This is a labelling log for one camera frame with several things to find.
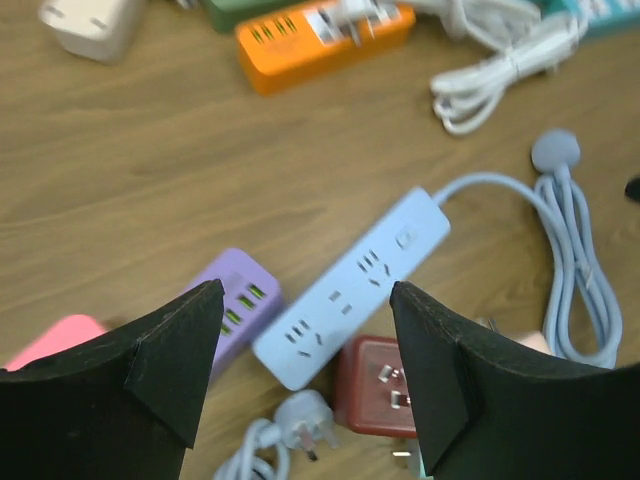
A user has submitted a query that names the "grey-blue plug with cable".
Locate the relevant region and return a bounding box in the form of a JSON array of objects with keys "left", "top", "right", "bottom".
[{"left": 213, "top": 389, "right": 339, "bottom": 480}]

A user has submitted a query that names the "purple power strip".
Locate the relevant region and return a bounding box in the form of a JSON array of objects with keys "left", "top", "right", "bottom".
[{"left": 187, "top": 247, "right": 284, "bottom": 381}]

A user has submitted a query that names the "orange power strip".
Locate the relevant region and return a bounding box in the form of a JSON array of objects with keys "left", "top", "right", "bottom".
[{"left": 234, "top": 1, "right": 416, "bottom": 96}]

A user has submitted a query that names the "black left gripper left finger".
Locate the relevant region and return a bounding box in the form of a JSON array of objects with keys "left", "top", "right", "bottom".
[{"left": 1, "top": 280, "right": 224, "bottom": 479}]

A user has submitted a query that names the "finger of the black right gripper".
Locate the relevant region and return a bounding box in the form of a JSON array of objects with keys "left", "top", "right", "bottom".
[{"left": 624, "top": 176, "right": 640, "bottom": 203}]

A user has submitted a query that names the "white bundled cable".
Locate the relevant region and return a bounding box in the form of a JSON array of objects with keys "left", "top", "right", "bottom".
[{"left": 407, "top": 0, "right": 589, "bottom": 136}]

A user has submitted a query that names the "pink plug adapter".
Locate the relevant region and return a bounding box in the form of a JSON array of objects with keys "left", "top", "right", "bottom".
[{"left": 4, "top": 314, "right": 107, "bottom": 371}]

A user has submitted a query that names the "white triangular socket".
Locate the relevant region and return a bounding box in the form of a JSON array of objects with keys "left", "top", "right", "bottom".
[{"left": 39, "top": 0, "right": 148, "bottom": 64}]

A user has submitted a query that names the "light blue power strip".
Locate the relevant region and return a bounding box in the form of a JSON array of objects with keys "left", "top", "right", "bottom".
[{"left": 252, "top": 187, "right": 450, "bottom": 391}]

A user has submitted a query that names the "teal rectangular power strip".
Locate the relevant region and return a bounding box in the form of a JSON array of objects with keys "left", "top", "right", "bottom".
[{"left": 563, "top": 0, "right": 639, "bottom": 37}]

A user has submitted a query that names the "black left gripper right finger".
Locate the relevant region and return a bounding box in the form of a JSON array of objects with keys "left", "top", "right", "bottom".
[{"left": 390, "top": 282, "right": 639, "bottom": 479}]

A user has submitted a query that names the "light blue strip cable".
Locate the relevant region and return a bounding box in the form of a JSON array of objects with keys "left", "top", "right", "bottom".
[{"left": 432, "top": 129, "right": 624, "bottom": 370}]

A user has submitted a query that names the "green power strip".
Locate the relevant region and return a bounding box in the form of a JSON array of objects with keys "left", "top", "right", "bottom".
[{"left": 199, "top": 0, "right": 301, "bottom": 34}]

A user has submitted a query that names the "dark red cube socket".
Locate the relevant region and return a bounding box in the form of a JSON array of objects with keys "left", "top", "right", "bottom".
[{"left": 332, "top": 335, "right": 417, "bottom": 439}]

